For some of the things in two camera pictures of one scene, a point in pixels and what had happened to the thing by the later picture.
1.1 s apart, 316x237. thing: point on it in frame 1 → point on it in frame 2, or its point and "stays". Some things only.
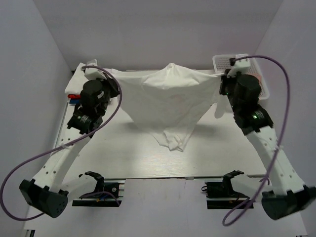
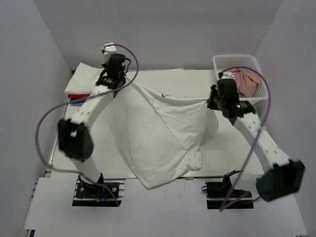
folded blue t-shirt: (74, 100) stays
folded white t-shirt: (77, 80) stays
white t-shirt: (170, 101) → (165, 135)
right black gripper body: (227, 87) → (215, 102)
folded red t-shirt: (70, 96) stays
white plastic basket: (222, 62) stays
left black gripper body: (109, 92) → (105, 66)
